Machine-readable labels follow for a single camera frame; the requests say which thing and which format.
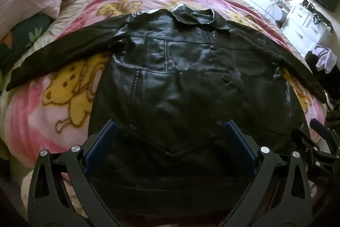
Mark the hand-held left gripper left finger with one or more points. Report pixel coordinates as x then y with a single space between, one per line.
102 147

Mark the green floral pillow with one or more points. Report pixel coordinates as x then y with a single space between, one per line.
24 35

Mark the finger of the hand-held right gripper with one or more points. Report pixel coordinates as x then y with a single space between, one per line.
308 143
320 126

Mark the black electronic device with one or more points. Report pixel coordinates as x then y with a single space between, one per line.
317 14

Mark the white chest of drawers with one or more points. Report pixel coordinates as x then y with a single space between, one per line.
300 27

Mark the lilac garment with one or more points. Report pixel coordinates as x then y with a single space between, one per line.
325 56

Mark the pink cartoon printed blanket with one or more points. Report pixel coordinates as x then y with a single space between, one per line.
66 110

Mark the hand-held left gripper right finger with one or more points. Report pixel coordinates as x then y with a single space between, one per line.
239 147

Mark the black leather jacket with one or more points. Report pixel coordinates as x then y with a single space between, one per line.
172 78

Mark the heap of dark clothes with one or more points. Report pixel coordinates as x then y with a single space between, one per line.
329 88

